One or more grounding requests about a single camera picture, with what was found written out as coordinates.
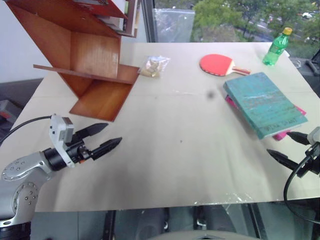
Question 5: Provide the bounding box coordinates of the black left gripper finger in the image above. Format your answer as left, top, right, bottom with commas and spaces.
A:
89, 136, 123, 161
72, 122, 109, 144

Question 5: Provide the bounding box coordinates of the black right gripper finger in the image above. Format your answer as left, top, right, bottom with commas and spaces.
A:
266, 148, 301, 171
286, 131, 311, 146

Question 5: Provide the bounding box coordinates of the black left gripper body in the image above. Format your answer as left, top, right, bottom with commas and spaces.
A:
64, 134, 94, 164

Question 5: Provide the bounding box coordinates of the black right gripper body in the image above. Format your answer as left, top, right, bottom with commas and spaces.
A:
303, 141, 320, 175

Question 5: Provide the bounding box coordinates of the pink book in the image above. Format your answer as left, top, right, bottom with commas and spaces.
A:
224, 93, 307, 142

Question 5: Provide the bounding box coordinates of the teal hardcover book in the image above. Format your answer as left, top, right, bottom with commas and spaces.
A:
222, 72, 309, 140

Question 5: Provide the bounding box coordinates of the brown wooden bookshelf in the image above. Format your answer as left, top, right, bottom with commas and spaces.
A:
4, 0, 141, 123

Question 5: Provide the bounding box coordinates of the grey box with red part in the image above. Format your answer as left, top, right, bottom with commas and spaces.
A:
0, 99, 23, 136

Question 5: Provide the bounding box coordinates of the clear bag of snacks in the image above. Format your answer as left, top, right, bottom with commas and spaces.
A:
138, 55, 171, 79

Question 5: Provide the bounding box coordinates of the green plastic bottle yellow cap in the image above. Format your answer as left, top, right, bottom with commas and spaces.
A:
262, 27, 293, 67

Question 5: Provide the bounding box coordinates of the red table tennis paddle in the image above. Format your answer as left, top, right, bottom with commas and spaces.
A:
199, 53, 251, 77

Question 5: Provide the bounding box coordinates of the clear plastic sheet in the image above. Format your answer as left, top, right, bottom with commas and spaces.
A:
151, 8, 195, 43

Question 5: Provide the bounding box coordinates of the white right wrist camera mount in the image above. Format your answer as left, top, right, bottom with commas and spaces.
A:
306, 126, 320, 146

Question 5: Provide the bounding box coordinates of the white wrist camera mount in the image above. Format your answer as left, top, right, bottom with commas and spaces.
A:
306, 126, 320, 146
49, 114, 76, 168

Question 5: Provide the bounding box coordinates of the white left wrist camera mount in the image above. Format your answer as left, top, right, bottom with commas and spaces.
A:
49, 114, 76, 168

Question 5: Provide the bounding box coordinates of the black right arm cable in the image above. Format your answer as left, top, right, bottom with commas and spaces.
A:
283, 152, 320, 226

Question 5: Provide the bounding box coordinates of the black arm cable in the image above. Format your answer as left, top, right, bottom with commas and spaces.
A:
0, 115, 54, 148
283, 152, 320, 226

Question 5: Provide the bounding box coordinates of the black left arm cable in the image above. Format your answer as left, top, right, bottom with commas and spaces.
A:
0, 115, 54, 148

